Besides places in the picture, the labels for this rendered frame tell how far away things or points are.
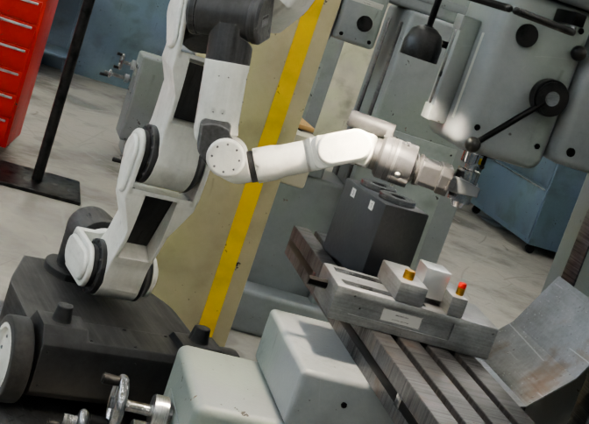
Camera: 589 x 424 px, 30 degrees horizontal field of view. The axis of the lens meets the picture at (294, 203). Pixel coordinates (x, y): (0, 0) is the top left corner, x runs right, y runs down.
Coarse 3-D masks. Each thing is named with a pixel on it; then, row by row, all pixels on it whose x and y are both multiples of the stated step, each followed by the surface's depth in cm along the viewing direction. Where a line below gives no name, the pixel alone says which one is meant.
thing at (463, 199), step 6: (456, 174) 220; (462, 174) 218; (468, 180) 218; (474, 180) 218; (450, 192) 220; (450, 198) 220; (456, 198) 219; (462, 198) 219; (468, 198) 219; (468, 204) 220
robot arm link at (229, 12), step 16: (208, 0) 215; (224, 0) 215; (240, 0) 214; (208, 16) 215; (224, 16) 214; (240, 16) 213; (208, 32) 218; (224, 32) 214; (240, 32) 215; (208, 48) 217; (224, 48) 214; (240, 48) 215; (240, 64) 216
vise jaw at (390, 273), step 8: (384, 264) 227; (392, 264) 227; (384, 272) 225; (392, 272) 221; (400, 272) 221; (384, 280) 224; (392, 280) 219; (400, 280) 215; (408, 280) 217; (416, 280) 219; (392, 288) 218; (400, 288) 215; (408, 288) 215; (416, 288) 215; (424, 288) 216; (400, 296) 215; (408, 296) 215; (416, 296) 216; (424, 296) 216; (416, 304) 216
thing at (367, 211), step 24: (360, 192) 260; (384, 192) 256; (336, 216) 268; (360, 216) 257; (384, 216) 249; (408, 216) 252; (336, 240) 265; (360, 240) 255; (384, 240) 251; (408, 240) 254; (360, 264) 253; (408, 264) 256
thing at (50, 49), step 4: (80, 4) 1050; (80, 8) 1051; (76, 16) 1052; (76, 20) 1053; (72, 32) 1055; (72, 36) 1056; (48, 44) 1049; (68, 44) 1057; (48, 48) 1018; (52, 48) 1026; (56, 48) 1037; (60, 48) 1048; (64, 48) 1057; (68, 48) 1058; (44, 52) 994; (48, 52) 995; (52, 52) 1002; (56, 52) 1013; (60, 52) 1023; (64, 52) 1031; (56, 56) 997; (60, 56) 998; (64, 56) 1001; (64, 60) 1061; (64, 64) 1062
